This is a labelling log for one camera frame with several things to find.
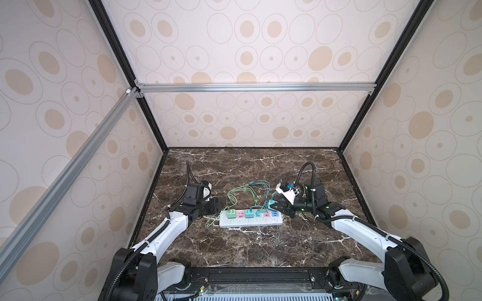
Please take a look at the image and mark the aluminium crossbar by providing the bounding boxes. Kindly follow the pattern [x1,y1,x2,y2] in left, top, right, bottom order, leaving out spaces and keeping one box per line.
[138,82,377,94]
[1,87,140,282]

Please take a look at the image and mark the white power strip coloured sockets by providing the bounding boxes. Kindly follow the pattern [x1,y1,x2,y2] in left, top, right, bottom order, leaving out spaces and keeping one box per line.
[219,209,283,228]

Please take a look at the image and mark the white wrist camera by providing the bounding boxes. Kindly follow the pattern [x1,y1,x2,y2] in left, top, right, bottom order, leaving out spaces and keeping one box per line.
[200,181,212,201]
[276,180,302,205]

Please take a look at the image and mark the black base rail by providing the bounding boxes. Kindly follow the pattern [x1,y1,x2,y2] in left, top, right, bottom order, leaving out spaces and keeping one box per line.
[98,266,424,301]

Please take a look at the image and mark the aluminium crossbar left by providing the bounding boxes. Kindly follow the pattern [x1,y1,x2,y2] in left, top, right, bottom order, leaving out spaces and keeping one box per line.
[1,87,140,282]

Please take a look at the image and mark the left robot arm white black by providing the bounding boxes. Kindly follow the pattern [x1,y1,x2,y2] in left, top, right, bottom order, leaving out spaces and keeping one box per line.
[99,163,222,300]

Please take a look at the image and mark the teal plug adapter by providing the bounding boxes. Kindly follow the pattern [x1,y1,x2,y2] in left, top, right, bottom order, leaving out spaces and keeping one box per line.
[267,200,277,211]
[245,209,255,219]

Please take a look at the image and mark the light green charging cable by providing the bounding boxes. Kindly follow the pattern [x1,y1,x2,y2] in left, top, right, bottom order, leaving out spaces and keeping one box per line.
[205,184,264,230]

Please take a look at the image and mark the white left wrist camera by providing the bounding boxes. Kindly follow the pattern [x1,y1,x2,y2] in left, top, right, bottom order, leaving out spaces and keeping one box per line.
[200,181,212,201]

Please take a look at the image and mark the light green plug adapter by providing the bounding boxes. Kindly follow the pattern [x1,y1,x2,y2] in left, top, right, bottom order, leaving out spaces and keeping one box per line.
[226,209,237,219]

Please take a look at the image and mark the aluminium crossbar back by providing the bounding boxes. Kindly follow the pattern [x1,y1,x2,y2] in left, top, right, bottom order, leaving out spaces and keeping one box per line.
[138,82,377,94]

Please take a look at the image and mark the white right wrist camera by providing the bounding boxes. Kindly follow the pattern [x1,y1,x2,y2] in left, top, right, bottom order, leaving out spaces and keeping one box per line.
[276,180,302,205]

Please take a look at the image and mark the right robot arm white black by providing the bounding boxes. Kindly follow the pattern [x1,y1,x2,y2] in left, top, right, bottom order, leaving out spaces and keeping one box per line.
[269,162,450,300]

